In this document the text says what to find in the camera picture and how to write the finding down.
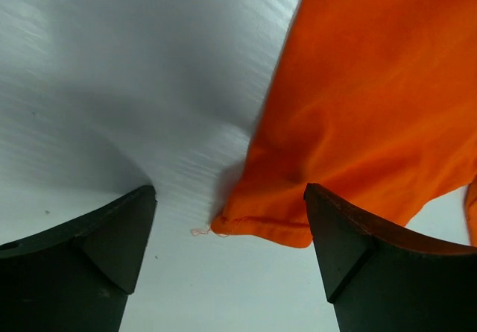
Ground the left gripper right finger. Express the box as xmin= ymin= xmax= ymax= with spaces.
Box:
xmin=304 ymin=184 xmax=476 ymax=331

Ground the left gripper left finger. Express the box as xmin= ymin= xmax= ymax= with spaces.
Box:
xmin=1 ymin=186 xmax=157 ymax=331

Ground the orange t shirt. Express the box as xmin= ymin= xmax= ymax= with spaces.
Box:
xmin=210 ymin=0 xmax=476 ymax=248

